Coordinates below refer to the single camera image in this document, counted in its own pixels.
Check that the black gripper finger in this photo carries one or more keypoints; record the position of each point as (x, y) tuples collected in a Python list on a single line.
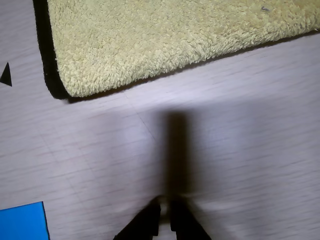
[(183, 222), (147, 220)]

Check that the black triangle tape marker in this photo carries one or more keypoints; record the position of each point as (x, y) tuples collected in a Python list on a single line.
[(6, 78)]

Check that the blue paper sheet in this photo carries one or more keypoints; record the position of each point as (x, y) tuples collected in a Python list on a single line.
[(22, 222)]

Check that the yellow towel with black trim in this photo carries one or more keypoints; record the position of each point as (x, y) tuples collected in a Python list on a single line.
[(150, 37)]

